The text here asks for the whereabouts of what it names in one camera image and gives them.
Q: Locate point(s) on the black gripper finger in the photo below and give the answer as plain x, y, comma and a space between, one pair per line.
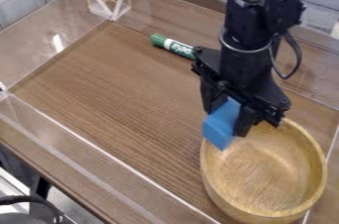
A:
244, 121
213, 94

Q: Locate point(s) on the green Expo marker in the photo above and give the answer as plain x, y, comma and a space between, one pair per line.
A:
172, 46

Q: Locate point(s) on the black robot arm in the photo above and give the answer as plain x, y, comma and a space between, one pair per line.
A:
253, 20

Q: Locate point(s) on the brown wooden bowl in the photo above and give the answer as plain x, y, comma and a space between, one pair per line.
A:
266, 178

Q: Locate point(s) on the clear acrylic corner bracket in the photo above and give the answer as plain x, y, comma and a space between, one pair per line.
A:
109, 9

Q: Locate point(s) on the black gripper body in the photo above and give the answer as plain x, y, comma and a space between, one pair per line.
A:
245, 68

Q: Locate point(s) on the blue rectangular block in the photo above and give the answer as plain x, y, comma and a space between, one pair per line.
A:
218, 124

